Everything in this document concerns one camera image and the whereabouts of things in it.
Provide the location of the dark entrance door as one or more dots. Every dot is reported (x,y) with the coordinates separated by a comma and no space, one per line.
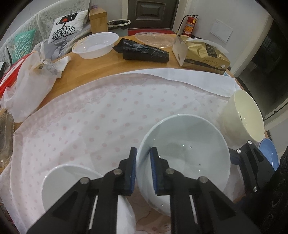
(152,13)

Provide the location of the pink dotted cloth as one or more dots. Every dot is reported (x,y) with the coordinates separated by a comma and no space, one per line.
(95,125)

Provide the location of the white plastic bag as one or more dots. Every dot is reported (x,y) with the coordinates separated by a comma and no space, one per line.
(35,80)

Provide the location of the black folded bag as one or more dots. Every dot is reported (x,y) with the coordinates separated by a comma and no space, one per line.
(132,50)

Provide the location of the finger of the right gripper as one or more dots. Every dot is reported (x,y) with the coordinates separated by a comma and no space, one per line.
(251,172)

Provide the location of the tree print pillow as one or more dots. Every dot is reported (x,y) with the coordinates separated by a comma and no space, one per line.
(67,25)

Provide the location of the grey trash bin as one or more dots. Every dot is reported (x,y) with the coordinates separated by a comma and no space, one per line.
(119,26)

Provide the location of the white plastic container bowl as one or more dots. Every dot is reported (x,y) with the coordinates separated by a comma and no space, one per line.
(95,45)

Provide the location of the clear plastic lid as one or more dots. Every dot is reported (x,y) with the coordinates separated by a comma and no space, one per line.
(155,39)

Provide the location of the gold paper bag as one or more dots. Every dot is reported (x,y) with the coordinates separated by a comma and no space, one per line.
(200,54)

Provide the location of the wooden sofa armrest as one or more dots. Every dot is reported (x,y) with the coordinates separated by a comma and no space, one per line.
(98,20)

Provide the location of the teal pillow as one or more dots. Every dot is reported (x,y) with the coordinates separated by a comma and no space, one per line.
(23,44)

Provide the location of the white wall panel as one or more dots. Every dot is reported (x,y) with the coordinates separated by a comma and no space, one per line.
(221,30)

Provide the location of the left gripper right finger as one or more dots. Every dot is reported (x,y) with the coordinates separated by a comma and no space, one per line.
(196,205)

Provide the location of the blue plate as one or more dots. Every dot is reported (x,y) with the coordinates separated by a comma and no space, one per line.
(268,149)

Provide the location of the red door mat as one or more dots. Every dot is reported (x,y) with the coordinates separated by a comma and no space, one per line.
(133,31)

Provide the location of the cream bowl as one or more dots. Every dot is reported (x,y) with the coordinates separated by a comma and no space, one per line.
(242,119)

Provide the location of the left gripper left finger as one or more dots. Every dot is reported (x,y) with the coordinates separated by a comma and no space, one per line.
(80,200)

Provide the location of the red fire extinguisher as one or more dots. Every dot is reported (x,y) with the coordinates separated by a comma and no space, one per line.
(191,21)

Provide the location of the red lid container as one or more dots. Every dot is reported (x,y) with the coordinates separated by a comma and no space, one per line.
(11,76)

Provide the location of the sofa with lace cover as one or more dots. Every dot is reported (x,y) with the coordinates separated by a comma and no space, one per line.
(39,16)

